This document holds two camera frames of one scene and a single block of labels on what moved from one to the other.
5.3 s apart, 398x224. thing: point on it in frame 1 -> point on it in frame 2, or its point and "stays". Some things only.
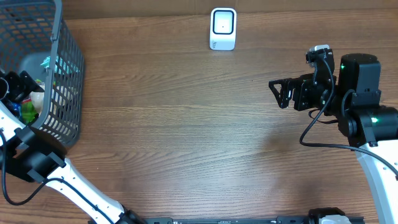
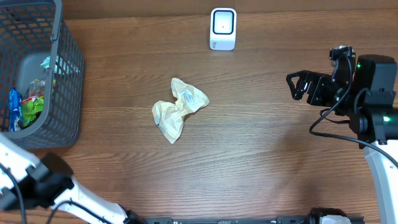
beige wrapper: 38,98 -> 170,116
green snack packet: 28,112 stays
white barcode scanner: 223,28 stays
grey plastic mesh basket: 30,29 stays
